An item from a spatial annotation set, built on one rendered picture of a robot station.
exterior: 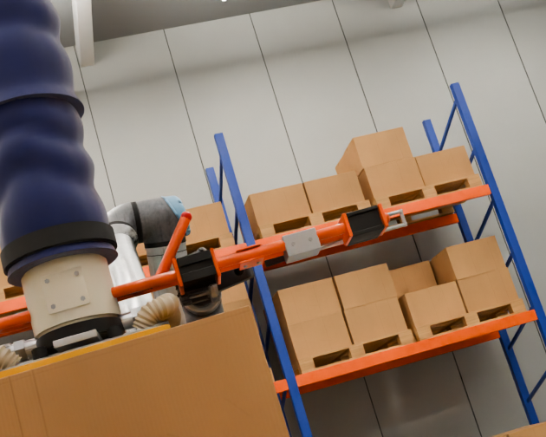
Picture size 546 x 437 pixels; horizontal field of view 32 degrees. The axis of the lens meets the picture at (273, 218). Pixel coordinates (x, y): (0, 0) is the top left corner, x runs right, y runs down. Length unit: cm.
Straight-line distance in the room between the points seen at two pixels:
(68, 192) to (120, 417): 46
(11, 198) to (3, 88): 22
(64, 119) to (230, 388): 65
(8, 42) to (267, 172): 928
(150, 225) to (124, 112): 875
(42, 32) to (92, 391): 76
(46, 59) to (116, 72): 954
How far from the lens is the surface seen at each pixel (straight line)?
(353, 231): 189
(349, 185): 987
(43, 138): 189
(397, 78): 1201
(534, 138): 1232
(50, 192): 184
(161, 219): 255
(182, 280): 183
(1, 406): 169
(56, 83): 195
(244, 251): 186
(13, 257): 184
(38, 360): 174
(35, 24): 201
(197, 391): 164
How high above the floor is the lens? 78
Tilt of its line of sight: 15 degrees up
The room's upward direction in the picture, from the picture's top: 17 degrees counter-clockwise
